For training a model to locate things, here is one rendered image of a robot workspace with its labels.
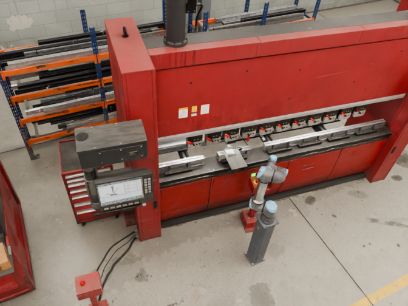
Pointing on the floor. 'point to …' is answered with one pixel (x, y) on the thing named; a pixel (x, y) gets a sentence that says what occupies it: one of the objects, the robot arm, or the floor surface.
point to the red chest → (78, 183)
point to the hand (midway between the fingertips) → (266, 178)
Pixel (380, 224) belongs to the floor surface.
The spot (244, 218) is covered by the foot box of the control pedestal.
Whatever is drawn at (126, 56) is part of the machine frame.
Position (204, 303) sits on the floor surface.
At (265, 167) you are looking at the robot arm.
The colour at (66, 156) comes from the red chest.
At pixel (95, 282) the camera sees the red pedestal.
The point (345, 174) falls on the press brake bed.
